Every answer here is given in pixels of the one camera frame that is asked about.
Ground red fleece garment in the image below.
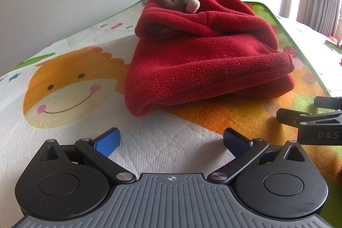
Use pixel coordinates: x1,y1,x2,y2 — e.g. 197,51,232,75
124,0,295,116

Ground colourful cartoon play mat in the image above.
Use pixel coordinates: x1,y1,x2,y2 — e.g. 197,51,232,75
1,0,330,227

